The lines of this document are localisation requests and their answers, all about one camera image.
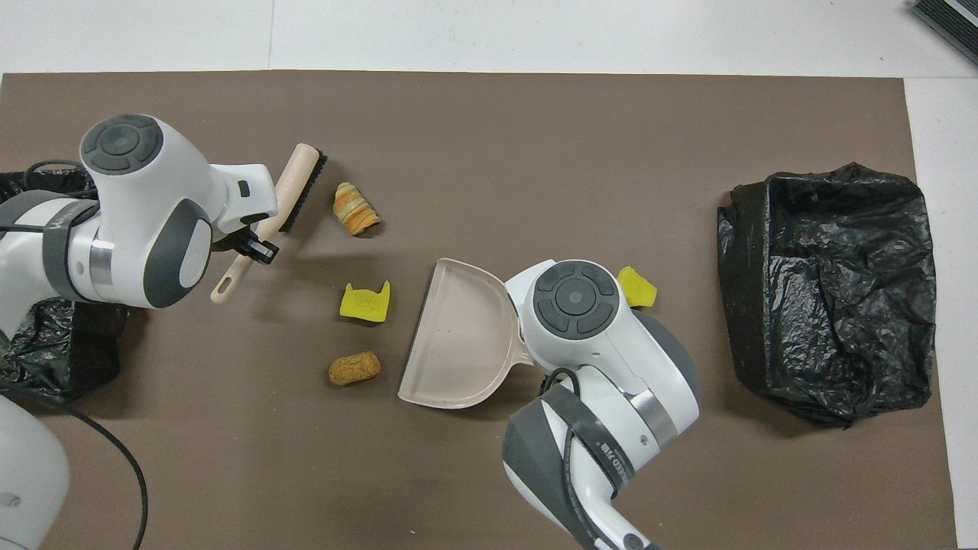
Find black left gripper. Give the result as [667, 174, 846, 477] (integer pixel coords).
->
[211, 226, 280, 266]

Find beige hand brush black bristles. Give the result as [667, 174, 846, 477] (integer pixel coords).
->
[210, 143, 329, 306]

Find striped croissant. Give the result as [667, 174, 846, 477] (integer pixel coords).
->
[333, 182, 381, 236]

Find yellow notched sponge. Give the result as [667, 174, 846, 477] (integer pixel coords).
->
[339, 280, 391, 322]

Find brown bread roll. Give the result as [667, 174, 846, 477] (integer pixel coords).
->
[329, 351, 382, 387]

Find beige plastic dustpan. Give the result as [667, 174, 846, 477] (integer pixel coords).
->
[397, 257, 536, 409]

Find left black bin bag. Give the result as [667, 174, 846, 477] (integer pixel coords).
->
[0, 170, 131, 406]

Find black bin bag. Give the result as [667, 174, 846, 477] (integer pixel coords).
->
[0, 170, 131, 406]
[717, 162, 938, 429]

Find right black bin bag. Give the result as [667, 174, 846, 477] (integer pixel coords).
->
[717, 162, 938, 429]

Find brown table mat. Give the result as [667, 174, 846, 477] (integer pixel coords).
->
[0, 70, 960, 550]

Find dark grey ribbed device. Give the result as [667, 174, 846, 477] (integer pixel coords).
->
[909, 0, 978, 66]

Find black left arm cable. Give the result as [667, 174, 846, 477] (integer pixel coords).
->
[0, 159, 148, 550]

